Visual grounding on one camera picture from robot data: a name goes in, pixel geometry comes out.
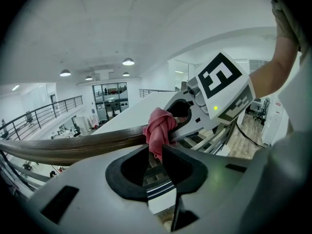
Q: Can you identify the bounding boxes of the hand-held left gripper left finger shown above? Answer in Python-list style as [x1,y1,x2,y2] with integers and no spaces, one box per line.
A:
[25,144,171,234]

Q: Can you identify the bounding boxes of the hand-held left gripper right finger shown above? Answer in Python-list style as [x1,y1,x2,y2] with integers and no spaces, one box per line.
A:
[161,144,252,234]

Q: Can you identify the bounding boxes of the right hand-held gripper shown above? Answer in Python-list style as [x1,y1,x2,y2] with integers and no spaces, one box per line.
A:
[163,51,256,142]

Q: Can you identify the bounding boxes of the pink cloth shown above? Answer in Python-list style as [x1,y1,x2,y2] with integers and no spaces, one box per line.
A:
[143,107,178,163]

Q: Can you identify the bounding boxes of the dark wooden railing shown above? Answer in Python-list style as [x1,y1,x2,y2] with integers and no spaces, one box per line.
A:
[0,123,232,201]

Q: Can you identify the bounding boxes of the person's right forearm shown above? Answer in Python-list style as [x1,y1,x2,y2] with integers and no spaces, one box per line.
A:
[248,37,299,99]

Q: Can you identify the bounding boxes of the short black guardrail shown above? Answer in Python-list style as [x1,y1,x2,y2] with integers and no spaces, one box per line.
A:
[139,88,178,98]

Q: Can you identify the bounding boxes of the white appliance with red label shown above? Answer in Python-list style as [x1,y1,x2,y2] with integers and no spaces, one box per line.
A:
[261,98,281,147]

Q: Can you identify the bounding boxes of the black-framed glazed room window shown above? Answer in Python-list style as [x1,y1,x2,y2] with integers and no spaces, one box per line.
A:
[92,82,128,102]

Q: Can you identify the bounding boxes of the white ceiling air conditioner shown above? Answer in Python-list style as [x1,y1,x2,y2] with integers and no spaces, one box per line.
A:
[94,69,115,80]

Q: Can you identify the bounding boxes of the black mezzanine guardrail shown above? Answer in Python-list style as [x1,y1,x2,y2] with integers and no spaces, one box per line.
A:
[0,95,83,141]

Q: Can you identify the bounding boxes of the person's khaki shirt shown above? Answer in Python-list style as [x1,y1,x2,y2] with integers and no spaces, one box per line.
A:
[271,0,307,52]

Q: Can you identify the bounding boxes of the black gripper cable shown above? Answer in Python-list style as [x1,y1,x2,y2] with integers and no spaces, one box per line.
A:
[234,120,266,149]

